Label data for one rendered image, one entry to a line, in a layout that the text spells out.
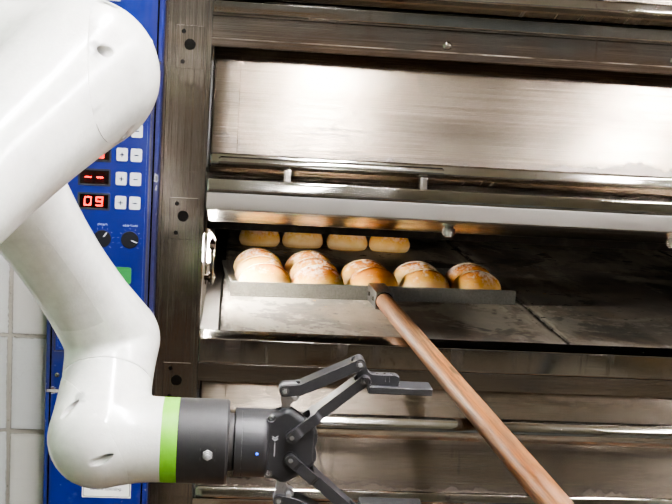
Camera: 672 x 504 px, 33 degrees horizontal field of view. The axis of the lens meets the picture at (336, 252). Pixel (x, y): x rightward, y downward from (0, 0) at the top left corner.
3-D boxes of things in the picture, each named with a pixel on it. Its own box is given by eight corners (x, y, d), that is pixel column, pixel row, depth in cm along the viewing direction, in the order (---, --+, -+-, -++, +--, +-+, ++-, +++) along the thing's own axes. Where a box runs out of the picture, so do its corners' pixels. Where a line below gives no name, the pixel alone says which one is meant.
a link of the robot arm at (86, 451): (45, 505, 124) (34, 454, 116) (60, 407, 132) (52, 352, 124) (175, 509, 125) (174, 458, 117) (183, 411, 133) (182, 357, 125)
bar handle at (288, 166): (217, 194, 165) (217, 196, 166) (442, 206, 168) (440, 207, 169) (219, 154, 165) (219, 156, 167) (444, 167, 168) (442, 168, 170)
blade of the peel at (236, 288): (515, 305, 221) (516, 290, 220) (229, 295, 213) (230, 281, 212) (468, 270, 256) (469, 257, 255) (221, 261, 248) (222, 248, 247)
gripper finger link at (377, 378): (351, 381, 126) (353, 354, 125) (397, 382, 126) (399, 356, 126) (352, 384, 124) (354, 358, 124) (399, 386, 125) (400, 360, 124)
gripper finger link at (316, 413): (290, 435, 127) (282, 426, 127) (369, 374, 127) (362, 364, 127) (292, 447, 124) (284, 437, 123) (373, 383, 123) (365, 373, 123)
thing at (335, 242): (327, 251, 273) (329, 228, 272) (324, 246, 279) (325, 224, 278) (369, 252, 274) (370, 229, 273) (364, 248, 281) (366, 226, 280)
